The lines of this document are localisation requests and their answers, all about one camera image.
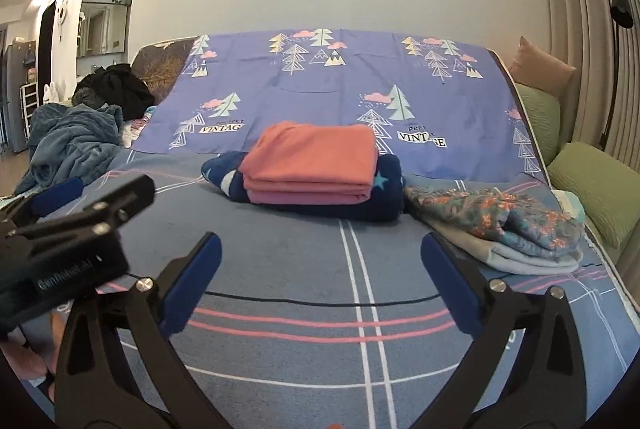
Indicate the brown patterned cushion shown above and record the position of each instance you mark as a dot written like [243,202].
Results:
[160,64]

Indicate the blue striped blanket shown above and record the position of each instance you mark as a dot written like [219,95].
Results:
[308,322]

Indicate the black clothing pile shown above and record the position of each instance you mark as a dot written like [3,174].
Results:
[115,85]

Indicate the purple tree-pattern bedsheet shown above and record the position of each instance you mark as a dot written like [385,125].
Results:
[446,109]

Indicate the floral folded garment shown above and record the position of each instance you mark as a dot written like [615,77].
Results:
[511,233]

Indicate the pink knitted cloth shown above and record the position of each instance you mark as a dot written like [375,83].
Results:
[299,164]

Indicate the teal fleece blanket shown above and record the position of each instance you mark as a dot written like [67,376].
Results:
[71,142]

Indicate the navy star folded garment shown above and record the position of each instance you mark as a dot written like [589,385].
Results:
[385,204]

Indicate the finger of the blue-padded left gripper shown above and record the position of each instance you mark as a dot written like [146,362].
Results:
[50,199]

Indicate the black wall lamp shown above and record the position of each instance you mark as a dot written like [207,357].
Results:
[622,18]

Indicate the green pillow upper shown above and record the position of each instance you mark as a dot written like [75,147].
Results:
[607,189]

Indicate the left hand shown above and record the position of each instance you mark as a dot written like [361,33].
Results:
[34,355]

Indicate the green pillow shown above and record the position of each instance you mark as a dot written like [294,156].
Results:
[607,189]
[544,114]

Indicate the green pillow lower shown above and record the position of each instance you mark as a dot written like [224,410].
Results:
[544,114]

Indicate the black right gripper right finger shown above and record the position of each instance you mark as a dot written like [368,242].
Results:
[546,387]

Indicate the peach pillow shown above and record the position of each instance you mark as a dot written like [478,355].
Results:
[537,69]

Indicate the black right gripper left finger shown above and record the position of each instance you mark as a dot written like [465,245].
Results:
[94,385]

